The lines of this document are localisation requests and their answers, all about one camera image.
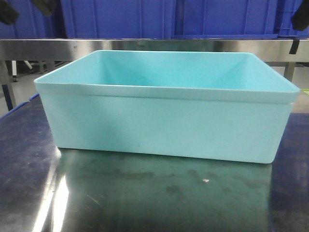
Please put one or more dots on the blue plastic crate left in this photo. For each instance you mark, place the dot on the blue plastic crate left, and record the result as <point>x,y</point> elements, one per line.
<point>32,24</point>

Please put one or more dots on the blue plastic crate middle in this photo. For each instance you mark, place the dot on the blue plastic crate middle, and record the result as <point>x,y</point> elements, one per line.
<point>119,19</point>

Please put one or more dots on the stainless steel shelf rail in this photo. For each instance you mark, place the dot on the stainless steel shelf rail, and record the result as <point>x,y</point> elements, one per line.
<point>71,49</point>

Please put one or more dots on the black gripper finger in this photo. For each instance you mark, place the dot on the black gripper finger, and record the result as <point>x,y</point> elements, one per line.
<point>47,7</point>
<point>300,20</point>
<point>8,15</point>

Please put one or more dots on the blue plastic crate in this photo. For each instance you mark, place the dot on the blue plastic crate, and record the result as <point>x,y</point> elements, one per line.
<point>32,24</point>
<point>225,19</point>
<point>119,19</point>

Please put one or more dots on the blue plastic crate right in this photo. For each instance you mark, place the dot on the blue plastic crate right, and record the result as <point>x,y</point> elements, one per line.
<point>225,19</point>

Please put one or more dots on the light blue plastic tub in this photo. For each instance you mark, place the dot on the light blue plastic tub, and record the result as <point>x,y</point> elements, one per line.
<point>208,105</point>

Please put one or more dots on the black tape strip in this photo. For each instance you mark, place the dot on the black tape strip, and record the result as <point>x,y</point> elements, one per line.
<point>294,46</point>

